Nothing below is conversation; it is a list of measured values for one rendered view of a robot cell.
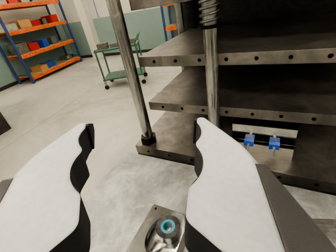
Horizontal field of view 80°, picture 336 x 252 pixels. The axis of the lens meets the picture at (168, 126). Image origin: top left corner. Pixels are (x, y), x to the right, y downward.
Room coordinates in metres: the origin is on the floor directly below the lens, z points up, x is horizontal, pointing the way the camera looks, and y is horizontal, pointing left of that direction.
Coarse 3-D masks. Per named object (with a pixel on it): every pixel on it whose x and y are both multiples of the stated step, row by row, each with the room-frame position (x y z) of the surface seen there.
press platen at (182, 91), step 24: (192, 72) 1.40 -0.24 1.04; (240, 72) 1.23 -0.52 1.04; (264, 72) 1.15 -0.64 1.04; (288, 72) 1.09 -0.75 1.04; (312, 72) 1.03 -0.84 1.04; (168, 96) 1.07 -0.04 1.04; (192, 96) 1.01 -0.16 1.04; (240, 96) 0.90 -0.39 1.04; (264, 96) 0.86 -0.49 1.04; (288, 96) 0.81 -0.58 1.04; (312, 96) 0.77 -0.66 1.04; (288, 120) 0.69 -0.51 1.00; (312, 120) 0.65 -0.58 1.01
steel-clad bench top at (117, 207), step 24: (120, 168) 0.81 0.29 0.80; (144, 168) 0.78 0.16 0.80; (168, 168) 0.75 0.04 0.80; (192, 168) 0.71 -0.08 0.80; (96, 192) 0.68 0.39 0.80; (120, 192) 0.65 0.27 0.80; (144, 192) 0.62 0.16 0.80; (168, 192) 0.60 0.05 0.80; (312, 192) 0.47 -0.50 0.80; (96, 216) 0.55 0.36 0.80; (120, 216) 0.53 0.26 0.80; (144, 216) 0.50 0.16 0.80; (312, 216) 0.38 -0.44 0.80; (96, 240) 0.44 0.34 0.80; (120, 240) 0.43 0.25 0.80
